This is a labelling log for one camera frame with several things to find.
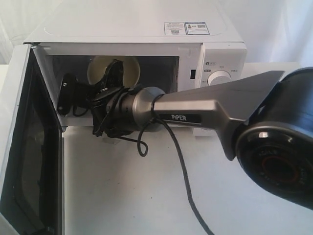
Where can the white microwave door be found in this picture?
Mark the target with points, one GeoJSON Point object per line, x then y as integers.
{"type": "Point", "coordinates": [31, 152]}

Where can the cream ceramic bowl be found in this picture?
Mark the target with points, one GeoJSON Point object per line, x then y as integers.
{"type": "Point", "coordinates": [98, 65]}

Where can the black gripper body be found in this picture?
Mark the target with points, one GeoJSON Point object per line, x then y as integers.
{"type": "Point", "coordinates": [112, 112]}

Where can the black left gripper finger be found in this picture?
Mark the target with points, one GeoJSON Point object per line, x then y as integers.
{"type": "Point", "coordinates": [113, 76]}

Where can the upper white control knob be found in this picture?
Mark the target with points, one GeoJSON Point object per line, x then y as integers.
{"type": "Point", "coordinates": [218, 77]}

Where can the blue white warning sticker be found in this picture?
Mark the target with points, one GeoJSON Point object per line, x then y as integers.
{"type": "Point", "coordinates": [186, 28]}

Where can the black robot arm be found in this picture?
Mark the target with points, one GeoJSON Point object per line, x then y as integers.
{"type": "Point", "coordinates": [264, 121]}

